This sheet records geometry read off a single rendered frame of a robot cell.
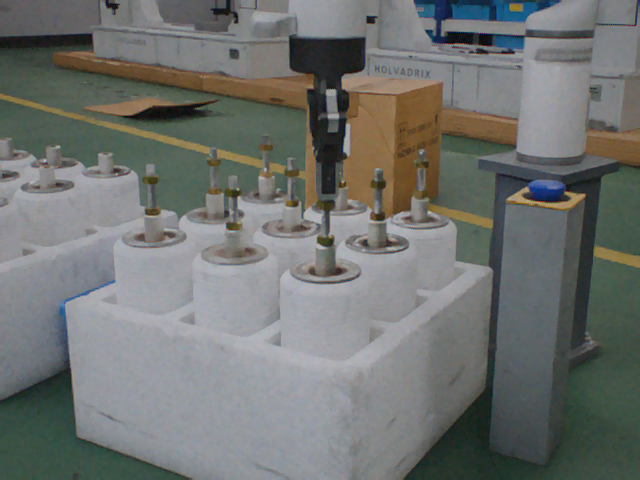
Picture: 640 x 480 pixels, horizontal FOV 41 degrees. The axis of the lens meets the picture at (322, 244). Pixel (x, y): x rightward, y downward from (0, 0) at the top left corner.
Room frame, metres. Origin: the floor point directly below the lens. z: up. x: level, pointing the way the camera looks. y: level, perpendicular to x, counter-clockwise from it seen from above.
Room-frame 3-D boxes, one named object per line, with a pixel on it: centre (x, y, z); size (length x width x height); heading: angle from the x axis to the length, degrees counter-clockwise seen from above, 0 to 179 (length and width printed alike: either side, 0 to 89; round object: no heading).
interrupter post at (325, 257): (0.85, 0.00, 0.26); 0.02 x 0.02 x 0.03
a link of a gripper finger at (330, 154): (0.83, -0.01, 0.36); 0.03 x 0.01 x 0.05; 5
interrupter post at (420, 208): (1.05, -0.12, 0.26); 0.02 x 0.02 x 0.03
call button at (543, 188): (0.93, -0.25, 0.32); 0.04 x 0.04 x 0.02
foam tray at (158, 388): (1.01, 0.04, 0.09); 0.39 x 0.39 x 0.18; 59
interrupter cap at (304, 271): (0.85, 0.00, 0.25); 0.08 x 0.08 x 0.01
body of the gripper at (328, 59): (0.85, 0.00, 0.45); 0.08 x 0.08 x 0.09
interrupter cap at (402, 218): (1.05, -0.12, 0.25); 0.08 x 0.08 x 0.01
